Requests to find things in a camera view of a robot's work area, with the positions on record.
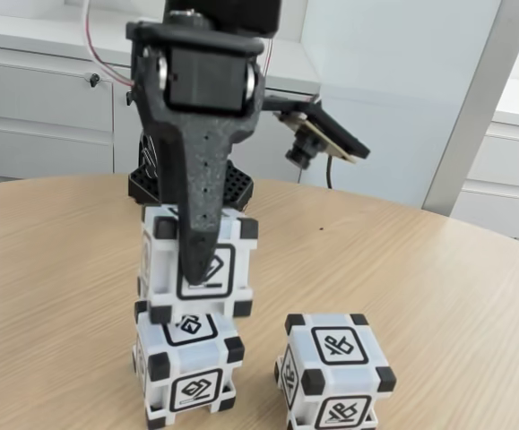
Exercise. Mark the black round clamp knob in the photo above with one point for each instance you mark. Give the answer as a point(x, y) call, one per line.
point(149, 157)

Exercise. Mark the white cube zigzag symbol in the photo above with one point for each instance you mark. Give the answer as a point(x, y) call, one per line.
point(236, 269)

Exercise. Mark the white cube crossed-lines symbol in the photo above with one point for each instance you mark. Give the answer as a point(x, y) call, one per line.
point(339, 347)

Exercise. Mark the camera module on black bracket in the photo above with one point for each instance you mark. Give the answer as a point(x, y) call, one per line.
point(331, 125)

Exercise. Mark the white cube overlapping-squares symbol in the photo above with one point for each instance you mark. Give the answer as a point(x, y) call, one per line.
point(196, 389)

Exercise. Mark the black cabinet key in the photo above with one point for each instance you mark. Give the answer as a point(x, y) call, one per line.
point(92, 79)
point(127, 99)

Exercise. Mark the grey pillar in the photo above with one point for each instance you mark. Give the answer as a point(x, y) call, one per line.
point(474, 112)

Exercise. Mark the white low drawer cabinet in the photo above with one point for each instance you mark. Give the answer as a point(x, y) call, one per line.
point(510, 157)

